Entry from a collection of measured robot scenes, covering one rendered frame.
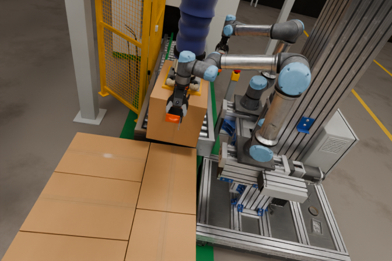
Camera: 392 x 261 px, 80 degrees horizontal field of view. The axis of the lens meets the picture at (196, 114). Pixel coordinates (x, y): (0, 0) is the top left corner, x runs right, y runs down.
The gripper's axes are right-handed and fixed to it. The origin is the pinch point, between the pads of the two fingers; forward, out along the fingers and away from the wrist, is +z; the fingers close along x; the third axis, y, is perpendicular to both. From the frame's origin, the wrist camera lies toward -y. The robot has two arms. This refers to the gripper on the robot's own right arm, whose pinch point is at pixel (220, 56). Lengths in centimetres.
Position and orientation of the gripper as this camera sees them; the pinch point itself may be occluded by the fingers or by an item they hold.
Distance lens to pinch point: 207.5
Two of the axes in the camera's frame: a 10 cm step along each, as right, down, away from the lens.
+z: -1.8, 7.6, 6.2
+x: 9.8, 1.9, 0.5
